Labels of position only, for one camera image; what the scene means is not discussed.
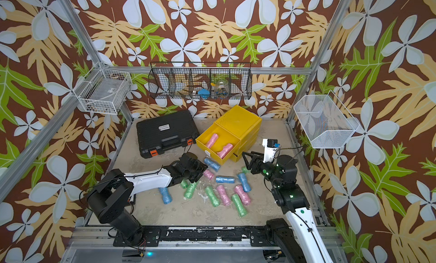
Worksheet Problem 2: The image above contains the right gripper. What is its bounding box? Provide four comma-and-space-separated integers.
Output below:
243, 151, 285, 190

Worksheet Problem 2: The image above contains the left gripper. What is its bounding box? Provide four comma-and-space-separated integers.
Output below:
183, 159, 210, 182

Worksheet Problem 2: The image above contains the pink trash bag roll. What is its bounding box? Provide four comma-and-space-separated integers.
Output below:
234, 185, 252, 206
206, 133, 219, 148
203, 169, 216, 181
217, 143, 233, 159
216, 185, 231, 206

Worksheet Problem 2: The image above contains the yellow top drawer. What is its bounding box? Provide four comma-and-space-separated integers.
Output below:
196, 123, 241, 165

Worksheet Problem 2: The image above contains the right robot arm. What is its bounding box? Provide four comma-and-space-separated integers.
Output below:
243, 152, 333, 263

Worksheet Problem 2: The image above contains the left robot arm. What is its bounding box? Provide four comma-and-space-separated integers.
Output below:
85, 152, 208, 247

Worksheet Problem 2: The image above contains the green trash bag roll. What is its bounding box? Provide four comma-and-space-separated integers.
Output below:
231, 194, 248, 218
242, 166, 250, 174
205, 185, 220, 207
183, 182, 198, 199
180, 180, 190, 189

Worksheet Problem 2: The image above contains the blue trash bag roll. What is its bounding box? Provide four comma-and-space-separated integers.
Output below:
159, 187, 173, 205
215, 176, 236, 184
204, 157, 221, 172
237, 172, 252, 193

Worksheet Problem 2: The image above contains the yellow plastic drawer cabinet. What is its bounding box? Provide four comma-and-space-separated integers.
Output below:
214, 106, 262, 162

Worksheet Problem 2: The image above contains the black plastic tool case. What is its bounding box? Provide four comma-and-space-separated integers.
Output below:
136, 110, 199, 159

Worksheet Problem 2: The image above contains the white mesh basket right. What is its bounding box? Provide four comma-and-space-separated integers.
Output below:
294, 91, 360, 149

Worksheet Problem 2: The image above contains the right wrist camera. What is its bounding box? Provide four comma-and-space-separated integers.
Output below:
262, 139, 280, 163

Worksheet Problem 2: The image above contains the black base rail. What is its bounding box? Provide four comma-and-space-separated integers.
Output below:
113, 225, 283, 248

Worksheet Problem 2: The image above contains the black wire basket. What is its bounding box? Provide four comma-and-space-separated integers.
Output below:
147, 62, 253, 100

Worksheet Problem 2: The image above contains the white wire basket left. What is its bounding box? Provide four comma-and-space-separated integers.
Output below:
76, 63, 132, 115

